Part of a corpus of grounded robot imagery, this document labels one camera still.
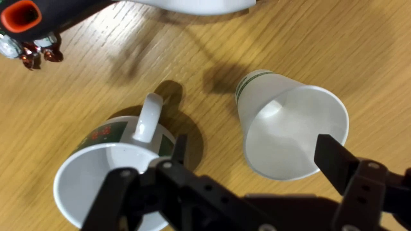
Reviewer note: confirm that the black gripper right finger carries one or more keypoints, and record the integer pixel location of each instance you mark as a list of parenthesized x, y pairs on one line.
[(367, 192)]

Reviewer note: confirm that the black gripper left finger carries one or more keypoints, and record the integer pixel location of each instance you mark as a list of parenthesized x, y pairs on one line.
[(187, 192)]

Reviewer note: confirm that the small white paper cup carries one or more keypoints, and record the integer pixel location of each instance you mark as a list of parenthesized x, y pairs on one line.
[(290, 128)]

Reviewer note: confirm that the large white green-banded mug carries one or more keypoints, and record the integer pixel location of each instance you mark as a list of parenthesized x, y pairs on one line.
[(110, 171)]

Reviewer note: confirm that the brown foil wrapped candy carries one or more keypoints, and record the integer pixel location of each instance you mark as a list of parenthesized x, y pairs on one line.
[(33, 58)]

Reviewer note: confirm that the green white wrapped candy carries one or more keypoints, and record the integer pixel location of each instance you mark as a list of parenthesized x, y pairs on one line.
[(45, 40), (6, 46)]

